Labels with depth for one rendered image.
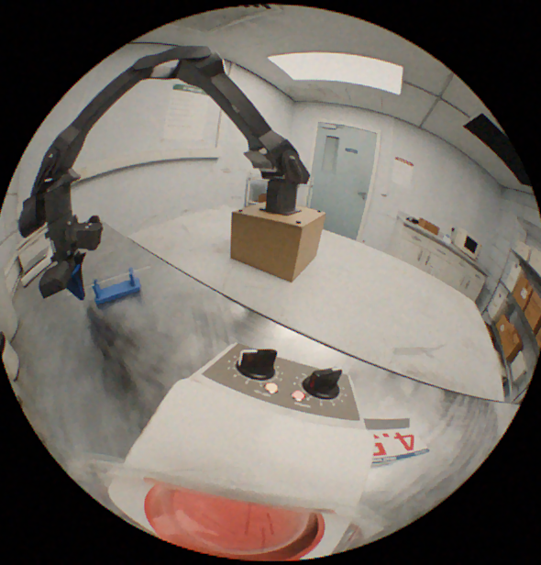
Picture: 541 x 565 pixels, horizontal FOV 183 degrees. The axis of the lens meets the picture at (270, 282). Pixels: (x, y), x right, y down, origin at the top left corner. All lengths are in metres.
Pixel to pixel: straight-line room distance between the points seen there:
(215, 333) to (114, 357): 0.15
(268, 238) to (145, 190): 1.31
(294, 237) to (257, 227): 0.07
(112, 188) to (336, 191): 2.71
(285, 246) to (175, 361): 0.24
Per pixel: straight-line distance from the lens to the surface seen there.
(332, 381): 0.16
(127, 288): 0.35
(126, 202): 1.49
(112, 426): 0.24
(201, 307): 0.28
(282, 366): 0.17
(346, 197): 2.92
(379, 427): 0.23
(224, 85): 0.33
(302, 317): 0.28
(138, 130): 1.55
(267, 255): 0.34
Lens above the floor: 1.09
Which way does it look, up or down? 34 degrees down
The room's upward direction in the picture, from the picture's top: 8 degrees clockwise
